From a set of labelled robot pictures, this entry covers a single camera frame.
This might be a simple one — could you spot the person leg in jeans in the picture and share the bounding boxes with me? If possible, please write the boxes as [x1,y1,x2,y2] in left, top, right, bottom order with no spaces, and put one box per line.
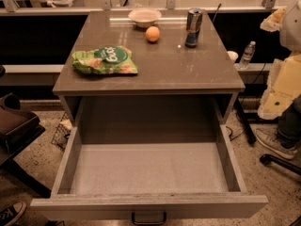
[277,96,301,149]

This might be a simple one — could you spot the orange fruit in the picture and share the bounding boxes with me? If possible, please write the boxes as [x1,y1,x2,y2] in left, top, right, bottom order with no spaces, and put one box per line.
[145,26,160,42]

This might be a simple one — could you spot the wire basket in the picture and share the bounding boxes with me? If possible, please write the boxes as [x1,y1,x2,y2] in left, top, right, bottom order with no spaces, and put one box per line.
[51,113,72,151]

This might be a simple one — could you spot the black chair left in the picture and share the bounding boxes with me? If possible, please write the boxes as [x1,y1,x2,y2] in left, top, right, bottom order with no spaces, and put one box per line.
[0,93,51,198]

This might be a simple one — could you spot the redbull can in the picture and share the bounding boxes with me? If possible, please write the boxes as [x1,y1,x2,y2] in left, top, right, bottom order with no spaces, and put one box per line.
[185,8,202,48]

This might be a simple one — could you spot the open top drawer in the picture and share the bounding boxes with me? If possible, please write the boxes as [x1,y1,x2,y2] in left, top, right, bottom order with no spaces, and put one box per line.
[29,94,269,222]

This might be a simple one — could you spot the grey sneaker right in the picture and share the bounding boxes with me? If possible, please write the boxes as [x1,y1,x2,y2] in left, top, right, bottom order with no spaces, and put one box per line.
[255,129,297,160]

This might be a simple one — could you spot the black table leg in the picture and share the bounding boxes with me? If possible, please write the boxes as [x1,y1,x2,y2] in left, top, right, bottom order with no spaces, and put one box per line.
[234,99,256,145]

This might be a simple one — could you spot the green chip bag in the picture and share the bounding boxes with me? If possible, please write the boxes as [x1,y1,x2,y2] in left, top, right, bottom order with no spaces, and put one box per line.
[71,45,138,74]

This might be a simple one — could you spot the clear water bottle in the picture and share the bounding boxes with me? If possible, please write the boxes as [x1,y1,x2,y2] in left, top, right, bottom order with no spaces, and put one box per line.
[238,41,256,70]

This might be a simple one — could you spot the black sneaker bottom left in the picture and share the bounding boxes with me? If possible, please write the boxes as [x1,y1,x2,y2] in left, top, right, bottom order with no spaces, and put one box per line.
[0,202,26,226]

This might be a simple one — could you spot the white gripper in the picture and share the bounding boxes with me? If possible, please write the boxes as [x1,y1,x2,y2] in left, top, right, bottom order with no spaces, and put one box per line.
[257,0,301,120]

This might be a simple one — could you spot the white bowl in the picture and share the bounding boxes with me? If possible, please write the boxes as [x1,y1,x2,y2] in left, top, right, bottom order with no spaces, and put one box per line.
[128,8,162,28]

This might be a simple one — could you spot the black drawer handle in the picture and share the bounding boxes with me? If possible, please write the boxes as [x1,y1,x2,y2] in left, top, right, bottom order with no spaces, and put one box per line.
[131,212,167,226]

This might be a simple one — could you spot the grey drawer cabinet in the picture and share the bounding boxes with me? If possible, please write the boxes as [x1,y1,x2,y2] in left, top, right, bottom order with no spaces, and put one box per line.
[54,10,245,118]

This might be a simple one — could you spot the black chair base right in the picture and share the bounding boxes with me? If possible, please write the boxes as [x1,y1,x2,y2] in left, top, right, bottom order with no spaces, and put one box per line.
[260,153,301,176]

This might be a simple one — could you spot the white paper cup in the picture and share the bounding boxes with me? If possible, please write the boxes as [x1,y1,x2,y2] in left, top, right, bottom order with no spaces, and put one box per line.
[228,51,238,63]

